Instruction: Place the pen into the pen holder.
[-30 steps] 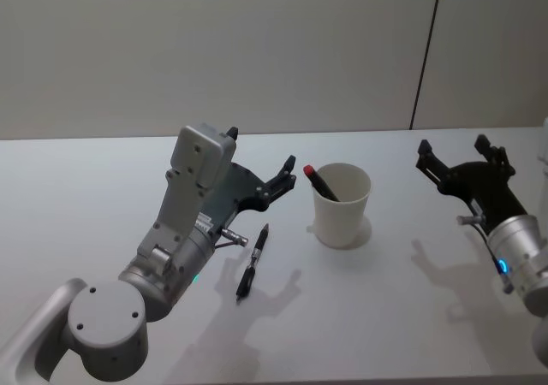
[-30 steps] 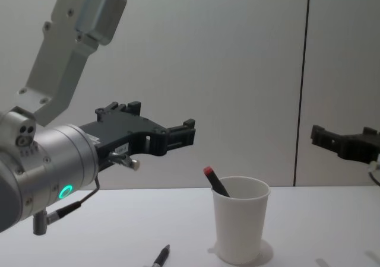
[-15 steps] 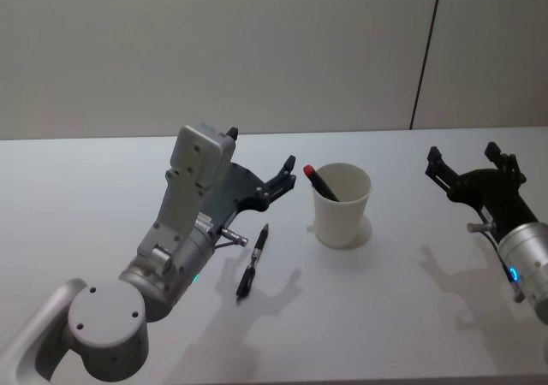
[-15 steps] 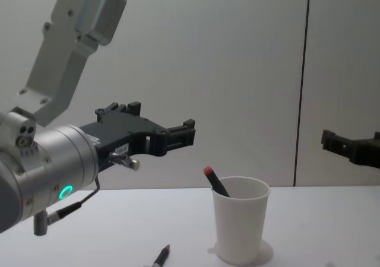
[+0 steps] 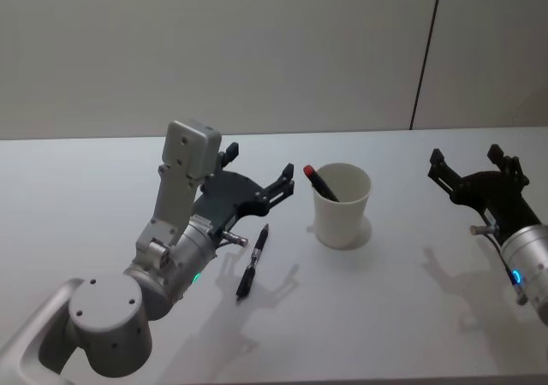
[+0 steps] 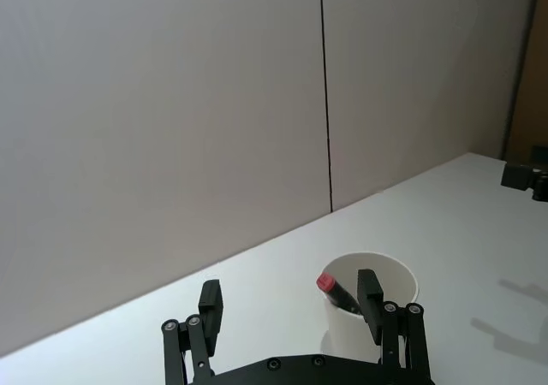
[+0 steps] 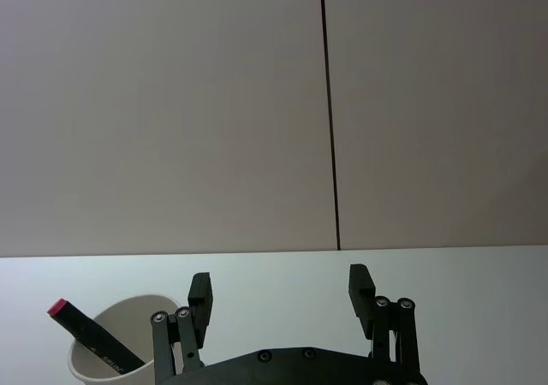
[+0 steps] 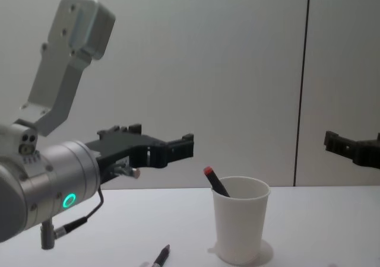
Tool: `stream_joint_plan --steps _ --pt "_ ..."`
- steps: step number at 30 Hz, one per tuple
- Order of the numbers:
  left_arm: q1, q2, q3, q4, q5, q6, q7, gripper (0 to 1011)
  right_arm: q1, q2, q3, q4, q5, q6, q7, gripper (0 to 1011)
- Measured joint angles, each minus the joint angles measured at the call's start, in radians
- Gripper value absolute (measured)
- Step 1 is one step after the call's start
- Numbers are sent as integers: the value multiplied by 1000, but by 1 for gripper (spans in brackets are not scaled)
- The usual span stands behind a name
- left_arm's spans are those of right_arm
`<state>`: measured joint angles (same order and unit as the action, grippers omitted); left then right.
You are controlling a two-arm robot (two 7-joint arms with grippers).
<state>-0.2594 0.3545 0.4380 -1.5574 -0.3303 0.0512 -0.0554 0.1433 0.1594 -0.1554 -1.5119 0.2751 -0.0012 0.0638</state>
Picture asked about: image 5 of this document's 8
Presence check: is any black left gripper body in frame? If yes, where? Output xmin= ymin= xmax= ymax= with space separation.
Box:
xmin=191 ymin=170 xmax=271 ymax=234

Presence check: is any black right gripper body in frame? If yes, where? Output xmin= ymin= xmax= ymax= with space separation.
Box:
xmin=448 ymin=169 xmax=543 ymax=239

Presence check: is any black marker with red cap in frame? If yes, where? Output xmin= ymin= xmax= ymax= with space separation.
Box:
xmin=303 ymin=165 xmax=342 ymax=204

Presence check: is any white paper cup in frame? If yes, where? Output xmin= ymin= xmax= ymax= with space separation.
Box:
xmin=308 ymin=163 xmax=372 ymax=250

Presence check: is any black pen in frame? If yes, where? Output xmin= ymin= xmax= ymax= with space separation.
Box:
xmin=235 ymin=223 xmax=271 ymax=304

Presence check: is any left gripper cable silver plug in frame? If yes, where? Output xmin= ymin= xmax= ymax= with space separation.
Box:
xmin=218 ymin=232 xmax=250 ymax=249

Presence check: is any gripper cable silver plug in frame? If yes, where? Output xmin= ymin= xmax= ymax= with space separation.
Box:
xmin=468 ymin=224 xmax=527 ymax=305
xmin=218 ymin=232 xmax=250 ymax=249

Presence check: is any right gripper cable silver plug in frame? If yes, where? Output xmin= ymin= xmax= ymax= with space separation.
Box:
xmin=468 ymin=224 xmax=527 ymax=305

